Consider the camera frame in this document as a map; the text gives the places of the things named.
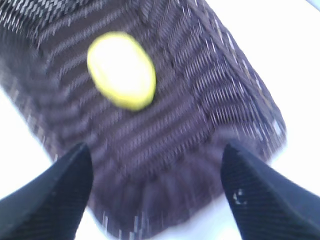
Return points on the dark woven wicker basket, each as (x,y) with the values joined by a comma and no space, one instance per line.
(154,168)

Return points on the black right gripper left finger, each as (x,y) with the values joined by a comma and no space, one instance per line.
(51,206)

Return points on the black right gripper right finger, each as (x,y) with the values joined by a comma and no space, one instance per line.
(265,204)

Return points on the yellow lemon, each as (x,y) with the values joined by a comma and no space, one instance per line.
(122,70)

